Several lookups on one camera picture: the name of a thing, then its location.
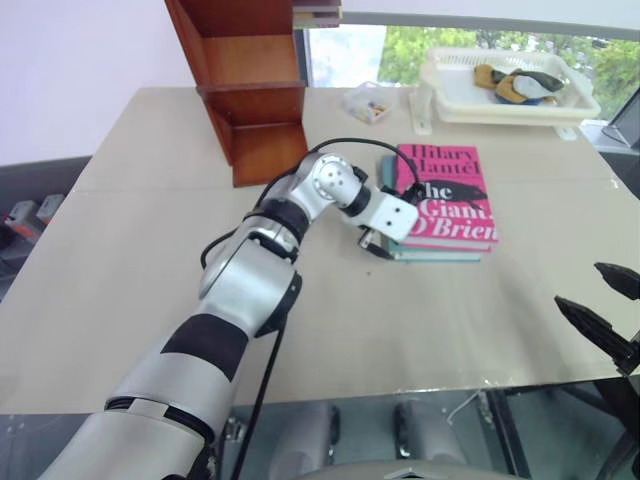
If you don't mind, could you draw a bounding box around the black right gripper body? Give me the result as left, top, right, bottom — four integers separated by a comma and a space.
610, 329, 640, 376

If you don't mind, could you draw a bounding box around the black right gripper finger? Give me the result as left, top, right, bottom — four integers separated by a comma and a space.
553, 295, 632, 362
593, 261, 640, 302

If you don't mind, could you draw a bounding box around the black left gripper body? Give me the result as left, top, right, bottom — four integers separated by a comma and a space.
356, 224, 397, 252

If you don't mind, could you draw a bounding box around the teal hardcover book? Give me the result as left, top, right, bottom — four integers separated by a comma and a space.
381, 153, 484, 265

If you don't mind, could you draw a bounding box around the pink hardcover book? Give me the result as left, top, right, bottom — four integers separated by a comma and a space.
394, 143, 501, 247

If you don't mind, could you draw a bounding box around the wooden bookshelf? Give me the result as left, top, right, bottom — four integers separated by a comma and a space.
164, 0, 344, 189

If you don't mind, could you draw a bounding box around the small clear plastic box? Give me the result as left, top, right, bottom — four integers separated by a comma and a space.
342, 83, 396, 125

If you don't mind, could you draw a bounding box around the white plastic tray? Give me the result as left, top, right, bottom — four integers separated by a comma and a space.
433, 102, 597, 132

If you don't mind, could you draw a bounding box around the white plastic basket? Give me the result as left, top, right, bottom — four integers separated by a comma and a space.
418, 47, 601, 121

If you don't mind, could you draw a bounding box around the mustard yellow fabric piece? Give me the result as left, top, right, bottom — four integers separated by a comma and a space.
473, 63, 502, 91

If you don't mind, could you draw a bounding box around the grey wooden board stack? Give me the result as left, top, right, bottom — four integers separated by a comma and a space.
292, 0, 344, 29

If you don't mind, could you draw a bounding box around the grey box with red label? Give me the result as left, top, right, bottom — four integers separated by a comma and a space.
0, 199, 39, 237
34, 193, 65, 224

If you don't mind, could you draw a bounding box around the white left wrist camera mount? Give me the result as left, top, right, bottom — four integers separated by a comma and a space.
367, 192, 420, 242

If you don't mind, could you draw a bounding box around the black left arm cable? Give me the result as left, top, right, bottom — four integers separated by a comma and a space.
199, 137, 422, 480

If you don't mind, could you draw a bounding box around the black table frame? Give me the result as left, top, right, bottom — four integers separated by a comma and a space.
478, 387, 532, 480

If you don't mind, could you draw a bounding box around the white thin cable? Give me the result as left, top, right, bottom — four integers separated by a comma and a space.
446, 389, 484, 422

